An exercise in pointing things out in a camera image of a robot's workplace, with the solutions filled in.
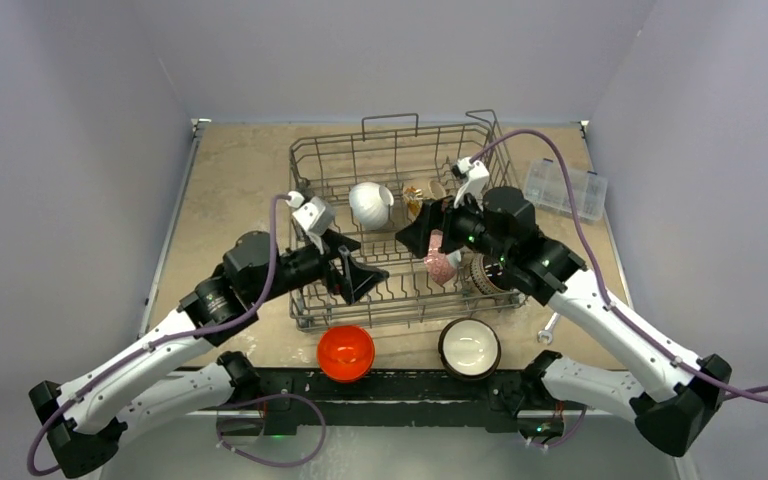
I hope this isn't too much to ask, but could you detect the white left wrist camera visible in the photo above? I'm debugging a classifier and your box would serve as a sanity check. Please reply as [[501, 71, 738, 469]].
[[285, 191, 336, 254]]

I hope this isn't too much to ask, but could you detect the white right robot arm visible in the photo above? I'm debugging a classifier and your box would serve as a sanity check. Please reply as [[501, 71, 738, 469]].
[[395, 187, 732, 457]]

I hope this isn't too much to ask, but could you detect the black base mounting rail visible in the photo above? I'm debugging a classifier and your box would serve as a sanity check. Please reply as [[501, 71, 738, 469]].
[[193, 365, 587, 437]]

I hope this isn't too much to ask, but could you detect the plain white bowl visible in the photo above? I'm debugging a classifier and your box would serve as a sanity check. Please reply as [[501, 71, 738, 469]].
[[349, 182, 395, 230]]

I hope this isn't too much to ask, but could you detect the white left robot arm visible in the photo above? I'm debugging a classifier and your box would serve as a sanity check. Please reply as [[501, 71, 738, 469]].
[[27, 230, 389, 479]]

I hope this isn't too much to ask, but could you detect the brown gold patterned bowl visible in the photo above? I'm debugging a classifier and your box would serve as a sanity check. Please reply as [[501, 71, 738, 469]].
[[469, 254, 515, 296]]

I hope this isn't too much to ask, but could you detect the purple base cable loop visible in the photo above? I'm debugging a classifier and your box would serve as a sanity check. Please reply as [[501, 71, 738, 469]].
[[214, 393, 328, 469]]

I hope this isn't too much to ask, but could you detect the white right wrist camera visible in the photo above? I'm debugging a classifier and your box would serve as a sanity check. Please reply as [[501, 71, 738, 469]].
[[452, 157, 490, 208]]

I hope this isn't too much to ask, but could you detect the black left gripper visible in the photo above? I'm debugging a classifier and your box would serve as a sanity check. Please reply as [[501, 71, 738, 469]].
[[252, 228, 388, 305]]

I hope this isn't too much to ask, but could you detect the silver wrench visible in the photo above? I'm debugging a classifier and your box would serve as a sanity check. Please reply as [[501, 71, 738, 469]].
[[536, 312, 560, 345]]

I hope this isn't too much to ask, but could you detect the orange bowl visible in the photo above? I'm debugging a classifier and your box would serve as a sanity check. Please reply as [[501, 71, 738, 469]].
[[316, 325, 376, 383]]

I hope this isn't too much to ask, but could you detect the floral patterned bowl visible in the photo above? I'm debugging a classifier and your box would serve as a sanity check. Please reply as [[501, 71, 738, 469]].
[[423, 230, 462, 286]]

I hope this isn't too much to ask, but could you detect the black bowl white inside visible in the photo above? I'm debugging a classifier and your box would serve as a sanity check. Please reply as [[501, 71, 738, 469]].
[[438, 318, 502, 381]]

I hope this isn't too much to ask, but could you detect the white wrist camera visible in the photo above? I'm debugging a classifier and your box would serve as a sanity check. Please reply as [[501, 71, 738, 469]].
[[452, 157, 490, 208], [285, 191, 336, 254]]

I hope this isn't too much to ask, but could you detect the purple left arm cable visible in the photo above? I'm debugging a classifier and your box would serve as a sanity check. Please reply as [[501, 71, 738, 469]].
[[26, 193, 293, 478]]

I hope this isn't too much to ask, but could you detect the grey wire dish rack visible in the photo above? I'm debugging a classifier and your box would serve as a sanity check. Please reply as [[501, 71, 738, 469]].
[[287, 108, 550, 333]]

